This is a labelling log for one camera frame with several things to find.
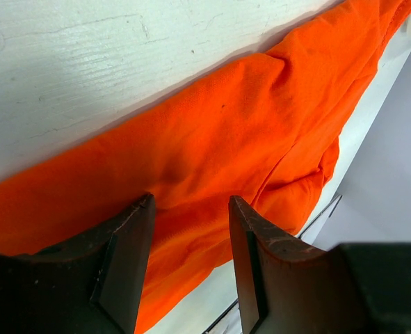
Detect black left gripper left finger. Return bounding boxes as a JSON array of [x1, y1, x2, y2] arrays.
[[0, 194, 156, 333]]

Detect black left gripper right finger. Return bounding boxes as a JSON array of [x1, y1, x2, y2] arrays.
[[229, 196, 411, 333]]

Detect orange t-shirt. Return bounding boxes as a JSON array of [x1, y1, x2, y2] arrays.
[[0, 1, 411, 333]]

